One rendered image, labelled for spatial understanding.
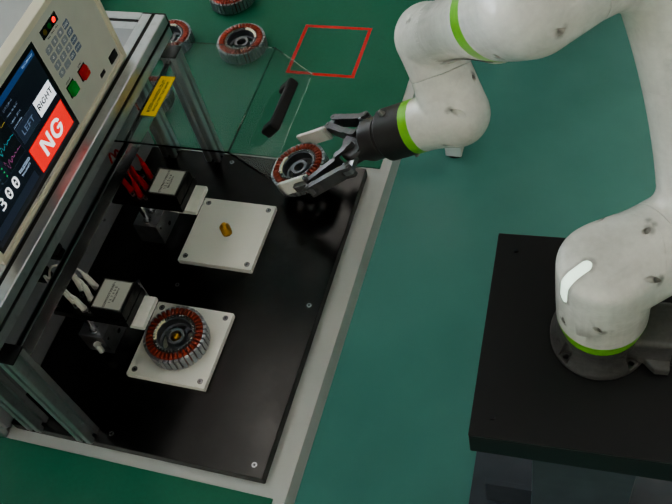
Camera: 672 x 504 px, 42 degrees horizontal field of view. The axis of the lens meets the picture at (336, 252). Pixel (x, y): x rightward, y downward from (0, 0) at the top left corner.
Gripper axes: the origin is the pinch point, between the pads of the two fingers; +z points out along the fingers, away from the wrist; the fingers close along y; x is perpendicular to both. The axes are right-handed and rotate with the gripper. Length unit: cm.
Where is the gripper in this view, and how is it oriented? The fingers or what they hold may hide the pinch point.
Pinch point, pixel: (299, 162)
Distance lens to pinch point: 163.4
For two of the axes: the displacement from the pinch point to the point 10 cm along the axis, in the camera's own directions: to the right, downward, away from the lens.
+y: 2.7, -8.1, 5.2
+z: -7.6, 1.6, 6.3
